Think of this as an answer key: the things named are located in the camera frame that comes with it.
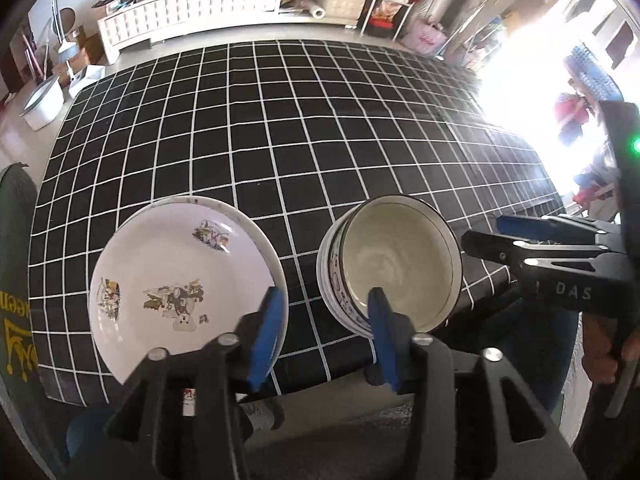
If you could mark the grey patterned bowl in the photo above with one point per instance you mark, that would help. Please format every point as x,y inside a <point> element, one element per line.
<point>400,260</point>

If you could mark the person's leg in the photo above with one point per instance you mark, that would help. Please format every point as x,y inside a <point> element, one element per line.
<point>540,340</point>
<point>92,435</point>

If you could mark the blue ribbed object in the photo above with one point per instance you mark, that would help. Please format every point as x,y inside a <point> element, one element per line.
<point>592,72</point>

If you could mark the black white checked tablecloth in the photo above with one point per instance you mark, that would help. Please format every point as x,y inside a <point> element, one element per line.
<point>300,125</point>

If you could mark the white round bucket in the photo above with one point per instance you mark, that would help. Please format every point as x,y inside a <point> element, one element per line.
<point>42,105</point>

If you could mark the pink bag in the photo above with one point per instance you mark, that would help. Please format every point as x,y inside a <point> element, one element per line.
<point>425,37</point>

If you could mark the person's right leg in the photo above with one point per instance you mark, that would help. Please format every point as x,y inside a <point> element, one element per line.
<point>540,340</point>

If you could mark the white plate dark print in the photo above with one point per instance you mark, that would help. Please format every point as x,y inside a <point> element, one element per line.
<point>165,280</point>

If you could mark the dark green cloth yellow print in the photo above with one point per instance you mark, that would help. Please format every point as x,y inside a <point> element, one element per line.
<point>15,285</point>

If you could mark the cream bowl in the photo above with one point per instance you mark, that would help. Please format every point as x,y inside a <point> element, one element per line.
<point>327,294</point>

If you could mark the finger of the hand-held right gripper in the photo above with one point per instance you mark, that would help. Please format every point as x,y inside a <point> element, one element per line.
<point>525,225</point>
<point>500,250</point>

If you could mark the person's left leg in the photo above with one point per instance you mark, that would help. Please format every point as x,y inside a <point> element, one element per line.
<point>92,435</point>

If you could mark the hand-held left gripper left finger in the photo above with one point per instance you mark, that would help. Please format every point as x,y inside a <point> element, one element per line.
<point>267,335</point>

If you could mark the white box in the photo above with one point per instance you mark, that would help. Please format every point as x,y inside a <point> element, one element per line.
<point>86,80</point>

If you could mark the white paper roll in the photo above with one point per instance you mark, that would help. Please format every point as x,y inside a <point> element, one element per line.
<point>312,9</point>

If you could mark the grey shoe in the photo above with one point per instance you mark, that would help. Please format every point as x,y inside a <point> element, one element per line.
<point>262,412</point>

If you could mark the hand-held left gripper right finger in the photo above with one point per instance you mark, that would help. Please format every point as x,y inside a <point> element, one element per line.
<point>382,340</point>

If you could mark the white bowl blue rim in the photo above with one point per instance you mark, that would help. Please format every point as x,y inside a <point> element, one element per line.
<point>319,271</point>

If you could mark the cream padded box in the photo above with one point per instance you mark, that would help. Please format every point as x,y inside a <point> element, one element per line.
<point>340,2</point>

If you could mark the red clothing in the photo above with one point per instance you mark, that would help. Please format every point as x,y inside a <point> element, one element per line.
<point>570,115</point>

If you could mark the white tufted tv cabinet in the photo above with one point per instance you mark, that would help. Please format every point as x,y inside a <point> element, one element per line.
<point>210,7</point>

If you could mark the white floor stand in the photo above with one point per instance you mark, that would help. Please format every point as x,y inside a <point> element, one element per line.
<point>62,35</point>

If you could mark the person's right hand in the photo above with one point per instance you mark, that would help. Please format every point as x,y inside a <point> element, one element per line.
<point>600,350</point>

